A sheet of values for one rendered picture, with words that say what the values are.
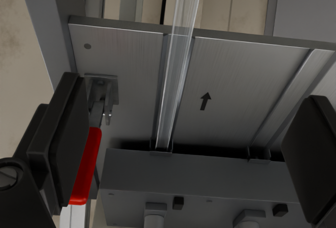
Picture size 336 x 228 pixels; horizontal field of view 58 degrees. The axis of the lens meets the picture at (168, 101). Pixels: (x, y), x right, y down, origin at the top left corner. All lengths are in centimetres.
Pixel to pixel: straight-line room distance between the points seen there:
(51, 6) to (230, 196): 24
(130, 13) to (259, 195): 41
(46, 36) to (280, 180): 27
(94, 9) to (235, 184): 31
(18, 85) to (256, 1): 237
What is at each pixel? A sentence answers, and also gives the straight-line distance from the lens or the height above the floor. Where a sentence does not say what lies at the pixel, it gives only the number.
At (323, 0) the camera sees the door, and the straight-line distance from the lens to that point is 300.
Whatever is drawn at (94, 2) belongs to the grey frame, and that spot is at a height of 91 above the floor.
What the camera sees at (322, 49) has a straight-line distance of 26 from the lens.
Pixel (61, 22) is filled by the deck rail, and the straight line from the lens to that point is 22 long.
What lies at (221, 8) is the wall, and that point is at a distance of 286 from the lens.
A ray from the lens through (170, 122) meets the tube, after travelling 29.
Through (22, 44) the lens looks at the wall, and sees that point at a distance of 329.
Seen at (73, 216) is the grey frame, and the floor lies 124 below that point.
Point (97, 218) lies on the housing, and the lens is 45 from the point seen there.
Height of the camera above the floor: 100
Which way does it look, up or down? 6 degrees up
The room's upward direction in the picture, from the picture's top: 175 degrees counter-clockwise
